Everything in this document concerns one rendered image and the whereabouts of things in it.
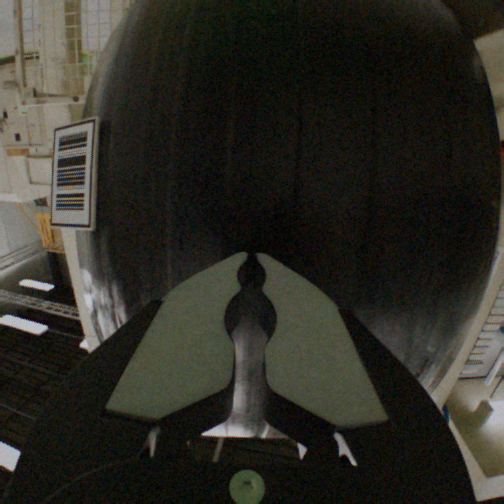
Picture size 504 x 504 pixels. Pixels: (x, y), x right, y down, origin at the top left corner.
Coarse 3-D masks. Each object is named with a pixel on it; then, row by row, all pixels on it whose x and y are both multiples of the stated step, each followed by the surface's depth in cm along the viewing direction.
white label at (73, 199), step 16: (64, 128) 15; (80, 128) 14; (96, 128) 14; (64, 144) 15; (80, 144) 14; (96, 144) 14; (64, 160) 15; (80, 160) 14; (96, 160) 14; (64, 176) 15; (80, 176) 14; (96, 176) 14; (64, 192) 15; (80, 192) 14; (96, 192) 14; (64, 208) 15; (80, 208) 14; (64, 224) 15; (80, 224) 15
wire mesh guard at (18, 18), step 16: (16, 0) 53; (32, 0) 54; (64, 0) 55; (16, 16) 55; (32, 16) 56; (48, 16) 56; (64, 16) 56; (16, 32) 56; (64, 32) 58; (16, 48) 58; (16, 64) 59; (64, 64) 61; (32, 80) 62; (64, 96) 63; (80, 96) 63
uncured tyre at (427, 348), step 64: (192, 0) 14; (256, 0) 14; (320, 0) 15; (384, 0) 15; (128, 64) 14; (192, 64) 13; (256, 64) 13; (320, 64) 13; (384, 64) 14; (448, 64) 14; (128, 128) 13; (192, 128) 13; (256, 128) 13; (320, 128) 13; (384, 128) 13; (448, 128) 13; (128, 192) 14; (192, 192) 13; (256, 192) 13; (320, 192) 13; (384, 192) 13; (448, 192) 14; (128, 256) 14; (192, 256) 14; (320, 256) 14; (384, 256) 14; (448, 256) 14; (256, 320) 15; (384, 320) 15; (448, 320) 15; (256, 384) 17
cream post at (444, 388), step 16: (496, 48) 26; (496, 64) 27; (496, 80) 27; (496, 96) 28; (496, 112) 29; (496, 272) 37; (496, 288) 38; (480, 320) 40; (464, 352) 42; (448, 384) 45
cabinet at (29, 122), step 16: (0, 64) 323; (32, 64) 314; (0, 80) 329; (16, 80) 325; (0, 96) 338; (16, 96) 333; (0, 112) 348; (16, 112) 343; (32, 112) 339; (0, 128) 358; (16, 128) 352; (32, 128) 348; (16, 144) 362; (32, 144) 360
